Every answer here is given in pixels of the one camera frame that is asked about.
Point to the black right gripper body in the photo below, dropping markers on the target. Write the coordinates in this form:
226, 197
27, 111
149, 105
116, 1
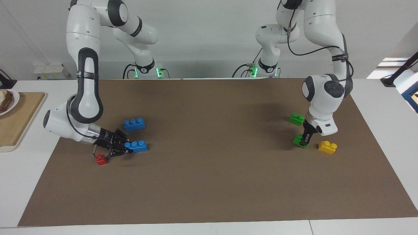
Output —
107, 140

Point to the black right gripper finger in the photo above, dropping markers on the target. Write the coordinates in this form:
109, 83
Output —
122, 136
122, 151

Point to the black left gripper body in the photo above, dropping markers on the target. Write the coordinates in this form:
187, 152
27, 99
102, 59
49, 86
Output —
312, 128

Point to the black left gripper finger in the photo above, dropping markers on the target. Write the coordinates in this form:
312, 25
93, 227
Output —
307, 138

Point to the green two-stud block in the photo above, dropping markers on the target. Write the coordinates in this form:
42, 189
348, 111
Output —
296, 119
297, 140

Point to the blue three-stud block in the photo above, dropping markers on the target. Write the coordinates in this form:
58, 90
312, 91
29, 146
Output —
138, 147
134, 125

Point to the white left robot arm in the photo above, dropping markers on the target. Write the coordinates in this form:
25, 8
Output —
323, 23

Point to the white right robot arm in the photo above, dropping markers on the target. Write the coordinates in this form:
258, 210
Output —
81, 32

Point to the red one-stud block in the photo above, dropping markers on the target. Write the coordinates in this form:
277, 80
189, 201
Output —
101, 160

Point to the yellow two-stud block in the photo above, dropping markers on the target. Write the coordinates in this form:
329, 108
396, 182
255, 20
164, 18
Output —
327, 148

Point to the wooden cutting board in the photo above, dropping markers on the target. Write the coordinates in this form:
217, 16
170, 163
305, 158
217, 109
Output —
19, 124

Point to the white socket box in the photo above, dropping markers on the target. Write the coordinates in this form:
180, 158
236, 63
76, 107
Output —
49, 71

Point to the brown paper mat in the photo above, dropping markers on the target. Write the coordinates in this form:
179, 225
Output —
209, 186

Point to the white plate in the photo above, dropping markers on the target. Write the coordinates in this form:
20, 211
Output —
14, 102

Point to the blue and yellow box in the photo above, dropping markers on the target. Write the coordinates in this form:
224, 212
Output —
412, 98

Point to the black slanted stand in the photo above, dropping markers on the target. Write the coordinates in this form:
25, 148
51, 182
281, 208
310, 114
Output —
403, 68

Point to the brown bread on plate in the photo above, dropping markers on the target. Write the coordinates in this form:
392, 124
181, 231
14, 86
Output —
5, 99

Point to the black clamp mount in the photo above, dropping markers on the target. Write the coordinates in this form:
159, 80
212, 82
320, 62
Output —
7, 83

